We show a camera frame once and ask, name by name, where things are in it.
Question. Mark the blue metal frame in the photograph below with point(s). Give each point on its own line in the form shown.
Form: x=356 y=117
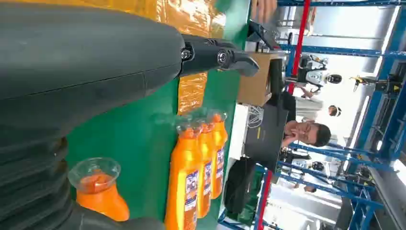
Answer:
x=390 y=41

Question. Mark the green table mat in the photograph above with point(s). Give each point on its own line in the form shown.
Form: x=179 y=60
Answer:
x=139 y=143

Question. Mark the yellow plastic sheet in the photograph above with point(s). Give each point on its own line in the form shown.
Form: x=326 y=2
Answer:
x=190 y=92

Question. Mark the orange drink bottle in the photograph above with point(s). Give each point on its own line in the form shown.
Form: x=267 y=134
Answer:
x=219 y=152
x=104 y=200
x=182 y=171
x=206 y=171

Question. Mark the red pole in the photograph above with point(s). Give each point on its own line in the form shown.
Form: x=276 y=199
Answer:
x=299 y=41

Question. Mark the black carry case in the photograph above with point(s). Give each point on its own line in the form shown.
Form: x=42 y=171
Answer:
x=238 y=187

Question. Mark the dark grey laptop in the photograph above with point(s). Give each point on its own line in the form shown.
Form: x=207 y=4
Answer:
x=265 y=139

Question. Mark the person at green table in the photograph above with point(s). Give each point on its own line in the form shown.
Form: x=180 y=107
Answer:
x=263 y=9

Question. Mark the cardboard box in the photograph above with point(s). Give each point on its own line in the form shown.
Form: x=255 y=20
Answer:
x=255 y=82

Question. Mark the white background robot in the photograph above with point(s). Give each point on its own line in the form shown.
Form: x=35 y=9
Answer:
x=315 y=76

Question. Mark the person at laptop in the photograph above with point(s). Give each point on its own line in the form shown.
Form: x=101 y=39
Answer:
x=307 y=133

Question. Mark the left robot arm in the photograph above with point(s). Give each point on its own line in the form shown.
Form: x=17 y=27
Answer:
x=31 y=184

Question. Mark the white table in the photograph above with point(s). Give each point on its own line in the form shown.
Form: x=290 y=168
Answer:
x=238 y=133

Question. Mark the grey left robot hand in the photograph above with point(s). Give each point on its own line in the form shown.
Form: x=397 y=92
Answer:
x=79 y=57

